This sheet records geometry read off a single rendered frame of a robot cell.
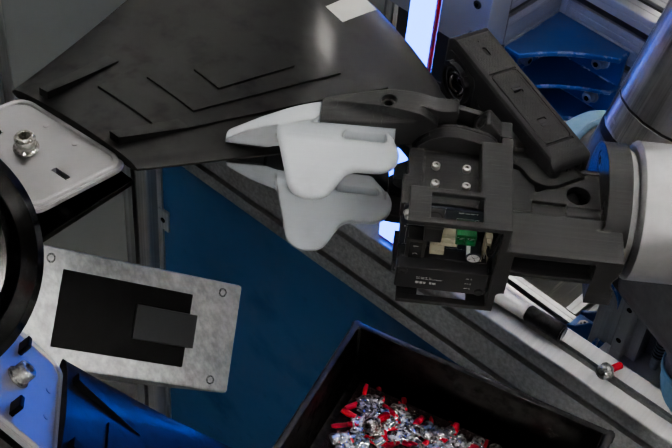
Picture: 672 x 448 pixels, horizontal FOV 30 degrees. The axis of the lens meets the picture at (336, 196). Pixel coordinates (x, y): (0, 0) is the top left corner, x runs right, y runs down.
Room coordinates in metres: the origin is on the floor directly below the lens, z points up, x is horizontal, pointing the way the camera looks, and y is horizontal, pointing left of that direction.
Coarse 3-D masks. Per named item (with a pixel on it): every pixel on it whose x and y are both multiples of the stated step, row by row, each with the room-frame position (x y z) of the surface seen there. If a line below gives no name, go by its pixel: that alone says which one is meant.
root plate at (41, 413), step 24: (24, 336) 0.42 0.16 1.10; (0, 360) 0.39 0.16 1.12; (48, 360) 0.41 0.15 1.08; (0, 384) 0.37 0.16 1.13; (48, 384) 0.39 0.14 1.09; (0, 408) 0.35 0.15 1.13; (24, 408) 0.36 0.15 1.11; (48, 408) 0.38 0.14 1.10; (24, 432) 0.34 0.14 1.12; (48, 432) 0.36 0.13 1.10
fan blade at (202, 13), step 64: (128, 0) 0.62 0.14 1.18; (192, 0) 0.62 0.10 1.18; (256, 0) 0.63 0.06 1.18; (320, 0) 0.65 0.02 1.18; (64, 64) 0.55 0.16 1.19; (128, 64) 0.55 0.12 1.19; (192, 64) 0.55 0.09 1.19; (256, 64) 0.57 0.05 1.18; (320, 64) 0.58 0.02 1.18; (384, 64) 0.60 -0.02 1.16; (128, 128) 0.49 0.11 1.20; (192, 128) 0.50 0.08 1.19
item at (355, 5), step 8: (344, 0) 0.65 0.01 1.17; (352, 0) 0.66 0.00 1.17; (360, 0) 0.66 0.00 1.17; (328, 8) 0.64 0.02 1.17; (336, 8) 0.64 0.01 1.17; (344, 8) 0.64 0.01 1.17; (352, 8) 0.65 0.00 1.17; (360, 8) 0.65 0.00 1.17; (368, 8) 0.65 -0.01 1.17; (344, 16) 0.64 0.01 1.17; (352, 16) 0.64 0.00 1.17
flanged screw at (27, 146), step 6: (18, 132) 0.47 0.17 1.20; (24, 132) 0.47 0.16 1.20; (30, 132) 0.47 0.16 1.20; (18, 138) 0.47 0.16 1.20; (24, 138) 0.47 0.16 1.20; (30, 138) 0.47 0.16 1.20; (18, 144) 0.46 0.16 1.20; (24, 144) 0.46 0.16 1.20; (30, 144) 0.46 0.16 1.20; (36, 144) 0.47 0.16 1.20; (18, 150) 0.46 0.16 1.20; (24, 150) 0.46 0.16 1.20; (30, 150) 0.46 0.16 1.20; (36, 150) 0.47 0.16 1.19; (24, 156) 0.46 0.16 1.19
